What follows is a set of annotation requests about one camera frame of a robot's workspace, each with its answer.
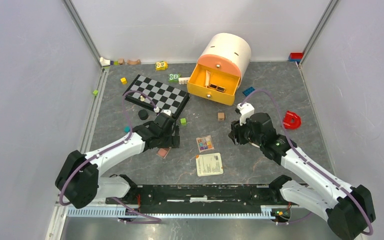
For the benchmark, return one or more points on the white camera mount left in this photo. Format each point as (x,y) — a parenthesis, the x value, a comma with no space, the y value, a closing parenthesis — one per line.
(159,111)

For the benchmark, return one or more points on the wooden arch block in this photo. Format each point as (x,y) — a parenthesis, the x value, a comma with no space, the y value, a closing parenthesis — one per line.
(133,62)

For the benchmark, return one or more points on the lime green small block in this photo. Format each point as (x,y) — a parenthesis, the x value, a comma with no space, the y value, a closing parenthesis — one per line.
(95,92)

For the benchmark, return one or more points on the blue lego brick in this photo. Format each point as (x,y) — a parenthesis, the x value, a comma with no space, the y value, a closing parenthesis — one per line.
(248,91)

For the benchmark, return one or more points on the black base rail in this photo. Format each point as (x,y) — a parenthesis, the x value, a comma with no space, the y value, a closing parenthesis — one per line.
(203,198)

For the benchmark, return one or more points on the white lego brick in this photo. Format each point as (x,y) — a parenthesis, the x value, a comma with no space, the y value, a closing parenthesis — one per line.
(183,80)

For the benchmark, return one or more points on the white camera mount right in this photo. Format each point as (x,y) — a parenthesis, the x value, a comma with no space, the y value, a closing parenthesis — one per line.
(245,110)

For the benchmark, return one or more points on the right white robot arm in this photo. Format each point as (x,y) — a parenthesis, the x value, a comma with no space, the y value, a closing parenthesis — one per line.
(349,211)

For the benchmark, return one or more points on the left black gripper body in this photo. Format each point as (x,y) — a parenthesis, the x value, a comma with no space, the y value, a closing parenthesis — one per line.
(168,140)

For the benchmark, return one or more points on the cream round drawer cabinet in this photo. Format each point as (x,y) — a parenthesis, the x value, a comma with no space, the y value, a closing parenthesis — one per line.
(229,46)

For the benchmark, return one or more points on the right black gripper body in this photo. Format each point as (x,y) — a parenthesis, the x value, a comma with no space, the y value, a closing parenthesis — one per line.
(247,135)

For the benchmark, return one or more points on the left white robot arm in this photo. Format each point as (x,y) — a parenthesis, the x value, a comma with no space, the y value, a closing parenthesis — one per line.
(81,181)

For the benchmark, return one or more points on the orange top drawer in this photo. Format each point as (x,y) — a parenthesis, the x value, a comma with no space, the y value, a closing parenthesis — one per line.
(222,64)

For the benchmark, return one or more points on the green number block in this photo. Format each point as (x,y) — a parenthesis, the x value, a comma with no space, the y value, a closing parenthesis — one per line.
(174,77)

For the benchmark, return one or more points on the pink blush palette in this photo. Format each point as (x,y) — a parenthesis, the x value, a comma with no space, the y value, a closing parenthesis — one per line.
(163,152)

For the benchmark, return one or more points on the red plastic toy piece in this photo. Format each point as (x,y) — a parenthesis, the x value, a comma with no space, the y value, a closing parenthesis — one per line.
(291,120)

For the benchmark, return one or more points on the colourful eyeshadow palette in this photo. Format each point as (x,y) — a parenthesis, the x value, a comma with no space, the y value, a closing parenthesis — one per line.
(205,143)

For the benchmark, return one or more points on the white paper sachet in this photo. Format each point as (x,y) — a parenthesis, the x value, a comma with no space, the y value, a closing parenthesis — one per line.
(209,164)

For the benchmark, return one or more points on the teal small cube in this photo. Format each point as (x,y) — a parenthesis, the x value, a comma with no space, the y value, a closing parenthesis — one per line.
(127,129)

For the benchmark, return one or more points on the white corner bracket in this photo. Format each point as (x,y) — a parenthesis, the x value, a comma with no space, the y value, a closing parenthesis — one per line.
(105,62)

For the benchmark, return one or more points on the small green cube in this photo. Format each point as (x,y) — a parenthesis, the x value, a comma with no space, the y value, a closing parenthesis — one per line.
(183,121)

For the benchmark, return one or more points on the yellow owl toy block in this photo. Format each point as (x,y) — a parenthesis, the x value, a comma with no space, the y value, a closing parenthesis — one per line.
(161,65)

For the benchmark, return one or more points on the black round cap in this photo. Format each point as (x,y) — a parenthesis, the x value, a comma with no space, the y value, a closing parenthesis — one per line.
(143,114)

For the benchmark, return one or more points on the red blue brick stack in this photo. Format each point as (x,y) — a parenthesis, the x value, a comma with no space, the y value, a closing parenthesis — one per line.
(295,57)

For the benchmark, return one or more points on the wooden handled makeup tool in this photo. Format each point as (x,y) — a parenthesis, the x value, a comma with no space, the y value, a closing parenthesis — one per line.
(207,78)

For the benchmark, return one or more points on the yellow small cube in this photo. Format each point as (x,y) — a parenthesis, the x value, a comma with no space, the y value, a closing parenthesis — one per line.
(123,80)

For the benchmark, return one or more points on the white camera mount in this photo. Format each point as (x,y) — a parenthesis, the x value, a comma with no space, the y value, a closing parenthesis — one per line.
(159,111)
(245,110)

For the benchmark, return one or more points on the black white checkerboard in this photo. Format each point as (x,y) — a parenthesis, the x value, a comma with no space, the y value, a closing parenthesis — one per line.
(158,94)

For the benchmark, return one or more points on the small wooden cube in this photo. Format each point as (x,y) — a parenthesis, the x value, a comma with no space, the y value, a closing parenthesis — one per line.
(221,116)

